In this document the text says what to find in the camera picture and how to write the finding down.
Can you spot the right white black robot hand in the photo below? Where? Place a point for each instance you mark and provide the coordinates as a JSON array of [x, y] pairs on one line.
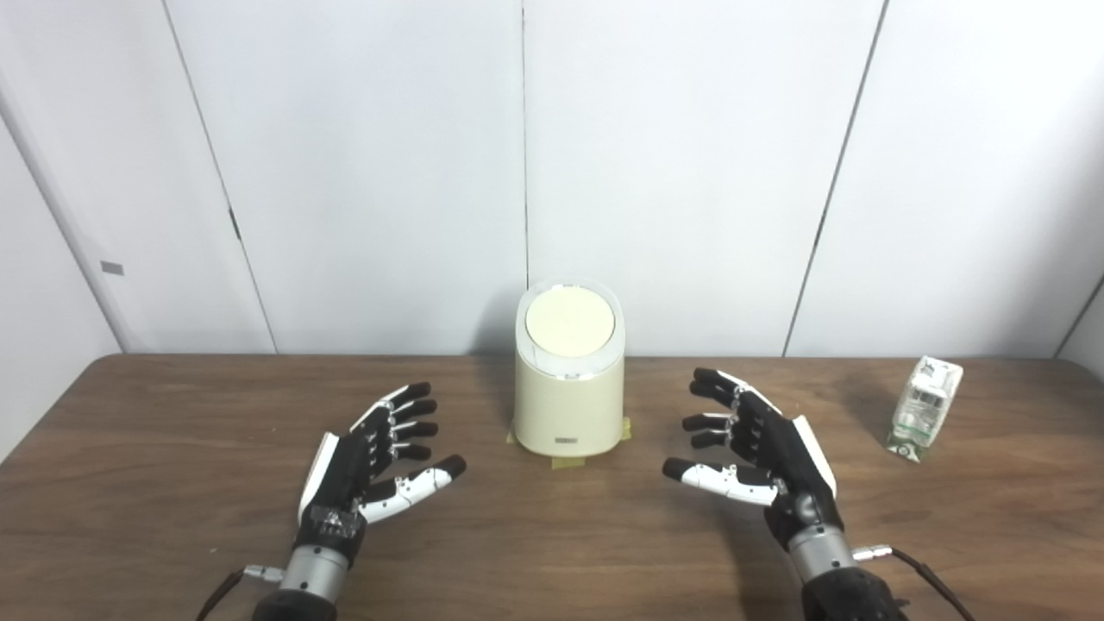
[[780, 457]]

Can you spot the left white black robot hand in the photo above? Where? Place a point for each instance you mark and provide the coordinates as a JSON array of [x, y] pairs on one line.
[[341, 470]]

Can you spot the white green milk carton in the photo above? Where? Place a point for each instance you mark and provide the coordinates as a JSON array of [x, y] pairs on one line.
[[923, 410]]

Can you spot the cream-colored plastic bin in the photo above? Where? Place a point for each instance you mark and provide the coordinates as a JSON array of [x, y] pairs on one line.
[[567, 410]]

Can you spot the cream round bin lid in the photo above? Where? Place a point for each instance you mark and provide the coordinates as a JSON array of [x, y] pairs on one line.
[[569, 321]]

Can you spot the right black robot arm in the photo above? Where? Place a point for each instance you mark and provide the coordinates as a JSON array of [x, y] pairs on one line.
[[824, 556]]

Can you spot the black wall panel hinge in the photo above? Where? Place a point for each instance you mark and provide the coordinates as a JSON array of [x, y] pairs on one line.
[[235, 224]]

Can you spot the small grey wall label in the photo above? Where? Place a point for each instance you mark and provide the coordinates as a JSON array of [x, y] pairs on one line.
[[112, 268]]

